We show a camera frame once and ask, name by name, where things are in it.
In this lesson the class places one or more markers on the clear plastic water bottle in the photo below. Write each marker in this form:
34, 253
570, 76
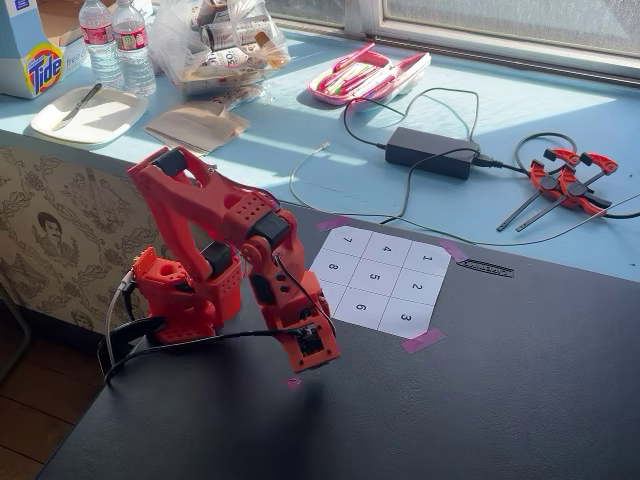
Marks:
102, 50
135, 55

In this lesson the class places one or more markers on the pink pen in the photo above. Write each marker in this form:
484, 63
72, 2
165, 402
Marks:
355, 56

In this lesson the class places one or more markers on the white rectangular plate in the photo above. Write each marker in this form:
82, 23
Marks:
95, 117

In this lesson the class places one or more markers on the small pink tape scrap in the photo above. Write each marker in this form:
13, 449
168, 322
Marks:
293, 383

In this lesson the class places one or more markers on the red bar clamp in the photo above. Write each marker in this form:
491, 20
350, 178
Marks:
542, 177
582, 187

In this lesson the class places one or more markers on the purple tape piece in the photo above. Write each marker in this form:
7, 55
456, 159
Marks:
334, 223
453, 250
423, 341

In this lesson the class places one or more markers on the black power adapter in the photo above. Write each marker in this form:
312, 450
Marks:
432, 152

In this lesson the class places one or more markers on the pink pen case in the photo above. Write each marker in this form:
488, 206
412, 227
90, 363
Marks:
350, 80

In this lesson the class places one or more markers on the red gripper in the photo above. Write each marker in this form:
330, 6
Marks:
314, 350

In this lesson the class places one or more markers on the fixed window frame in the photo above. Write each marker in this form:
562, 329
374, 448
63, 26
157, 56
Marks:
500, 50

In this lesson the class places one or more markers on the red robot arm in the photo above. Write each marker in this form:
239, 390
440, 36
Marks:
200, 210

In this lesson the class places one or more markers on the white plastic knife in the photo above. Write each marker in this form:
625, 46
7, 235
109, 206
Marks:
75, 108

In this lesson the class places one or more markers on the Tide cardboard box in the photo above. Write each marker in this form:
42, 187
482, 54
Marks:
42, 70

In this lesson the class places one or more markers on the numbered grid paper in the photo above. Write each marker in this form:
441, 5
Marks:
380, 280

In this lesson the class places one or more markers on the brown paper napkins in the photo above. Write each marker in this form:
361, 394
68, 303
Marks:
195, 125

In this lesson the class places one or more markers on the white plastic bag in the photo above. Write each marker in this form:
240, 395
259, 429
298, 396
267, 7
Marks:
175, 50

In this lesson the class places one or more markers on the patterned beige cloth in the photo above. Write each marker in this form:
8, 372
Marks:
60, 230

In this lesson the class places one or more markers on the black table clamp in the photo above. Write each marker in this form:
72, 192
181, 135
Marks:
132, 332

